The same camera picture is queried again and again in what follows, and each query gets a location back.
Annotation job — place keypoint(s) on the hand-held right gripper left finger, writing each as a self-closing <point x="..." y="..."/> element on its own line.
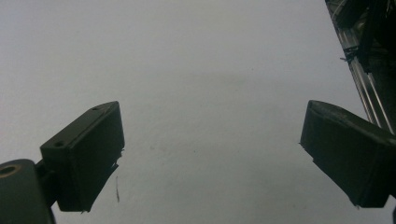
<point x="84" y="158"/>

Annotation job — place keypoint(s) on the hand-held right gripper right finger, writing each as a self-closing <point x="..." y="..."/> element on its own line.
<point x="348" y="155"/>

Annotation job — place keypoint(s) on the aluminium frame rail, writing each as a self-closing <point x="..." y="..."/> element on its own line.
<point x="362" y="65"/>

